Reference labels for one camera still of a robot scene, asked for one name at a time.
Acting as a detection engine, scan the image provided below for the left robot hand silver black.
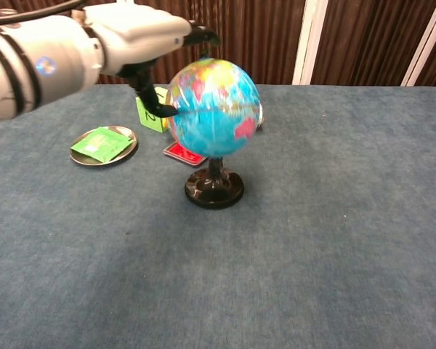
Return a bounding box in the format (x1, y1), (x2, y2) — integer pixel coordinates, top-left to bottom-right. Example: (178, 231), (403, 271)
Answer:
(82, 4), (221, 118)

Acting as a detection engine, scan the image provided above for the small globe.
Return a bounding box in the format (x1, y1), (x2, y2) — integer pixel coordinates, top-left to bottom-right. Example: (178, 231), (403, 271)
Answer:
(166, 54), (261, 211)

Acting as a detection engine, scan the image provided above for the green foam number cube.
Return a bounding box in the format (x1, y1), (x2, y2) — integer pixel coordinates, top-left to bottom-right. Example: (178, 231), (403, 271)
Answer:
(135, 86), (172, 133)

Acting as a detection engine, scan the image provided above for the round metal plate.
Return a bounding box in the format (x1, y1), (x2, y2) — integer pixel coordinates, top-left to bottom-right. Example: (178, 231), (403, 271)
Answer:
(68, 125), (140, 167)

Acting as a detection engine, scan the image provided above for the green foil packet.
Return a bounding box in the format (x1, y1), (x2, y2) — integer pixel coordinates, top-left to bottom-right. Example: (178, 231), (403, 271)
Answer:
(70, 127), (134, 163)

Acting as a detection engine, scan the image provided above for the red card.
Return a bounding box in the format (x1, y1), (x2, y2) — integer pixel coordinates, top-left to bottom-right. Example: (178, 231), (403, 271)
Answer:
(162, 140), (209, 167)

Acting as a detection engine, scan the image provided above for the blue felt table mat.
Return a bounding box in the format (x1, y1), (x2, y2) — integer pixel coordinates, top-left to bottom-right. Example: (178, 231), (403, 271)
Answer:
(0, 84), (436, 349)

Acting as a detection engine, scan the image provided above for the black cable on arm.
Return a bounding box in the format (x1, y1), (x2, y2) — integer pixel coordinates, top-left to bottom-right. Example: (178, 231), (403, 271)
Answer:
(0, 0), (85, 27)

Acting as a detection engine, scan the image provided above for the white partition post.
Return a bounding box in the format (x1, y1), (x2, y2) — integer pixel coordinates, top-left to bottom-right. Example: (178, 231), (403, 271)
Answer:
(291, 0), (330, 87)
(400, 0), (436, 87)

